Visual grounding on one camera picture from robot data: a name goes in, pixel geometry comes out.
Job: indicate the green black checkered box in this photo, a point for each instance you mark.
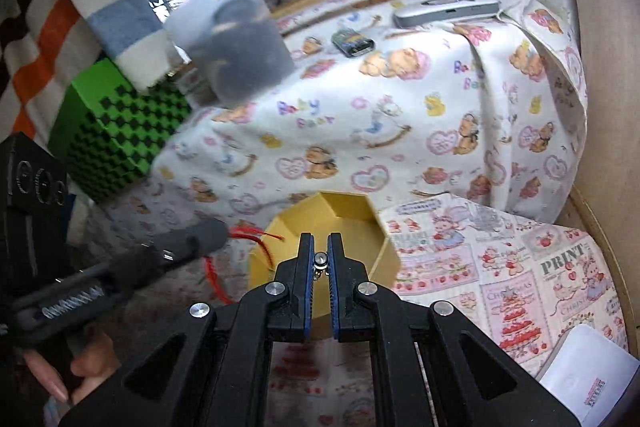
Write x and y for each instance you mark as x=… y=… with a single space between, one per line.
x=107 y=134

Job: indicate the black device with dials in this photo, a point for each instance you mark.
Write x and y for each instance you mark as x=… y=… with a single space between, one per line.
x=35 y=210

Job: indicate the pastel striped towel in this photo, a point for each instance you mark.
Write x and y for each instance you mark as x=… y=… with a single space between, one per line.
x=132 y=37

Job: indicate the left hand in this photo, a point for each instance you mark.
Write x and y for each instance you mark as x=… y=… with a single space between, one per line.
x=97 y=362

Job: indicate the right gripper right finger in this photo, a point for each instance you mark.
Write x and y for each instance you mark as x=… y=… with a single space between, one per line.
x=432 y=366

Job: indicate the white card packet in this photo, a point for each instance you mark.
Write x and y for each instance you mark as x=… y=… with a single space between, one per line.
x=589 y=374

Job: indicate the baby bear print cloth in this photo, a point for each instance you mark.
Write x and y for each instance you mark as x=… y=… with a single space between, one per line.
x=493 y=110

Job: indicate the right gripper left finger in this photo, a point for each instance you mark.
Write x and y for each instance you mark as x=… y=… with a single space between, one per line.
x=211 y=368

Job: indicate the small silver charm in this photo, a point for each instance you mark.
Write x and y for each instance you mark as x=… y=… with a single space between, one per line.
x=321 y=264

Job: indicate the clear plastic lidded container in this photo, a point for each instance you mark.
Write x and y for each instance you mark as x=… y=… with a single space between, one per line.
x=234 y=44

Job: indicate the striped canvas tote bag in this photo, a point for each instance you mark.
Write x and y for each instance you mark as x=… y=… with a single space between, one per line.
x=45 y=44

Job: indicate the strawberry print cloth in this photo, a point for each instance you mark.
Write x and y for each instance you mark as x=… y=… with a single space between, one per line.
x=523 y=282

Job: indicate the gold octagonal jewelry box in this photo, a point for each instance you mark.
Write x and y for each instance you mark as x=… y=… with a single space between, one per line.
x=345 y=226

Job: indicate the small dark lighter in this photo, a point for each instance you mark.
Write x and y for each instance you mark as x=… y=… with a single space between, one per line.
x=351 y=43

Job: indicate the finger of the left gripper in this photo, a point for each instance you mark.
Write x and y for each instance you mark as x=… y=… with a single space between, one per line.
x=183 y=246

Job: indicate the silver smartphone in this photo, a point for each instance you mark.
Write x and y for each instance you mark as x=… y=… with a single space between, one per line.
x=443 y=11

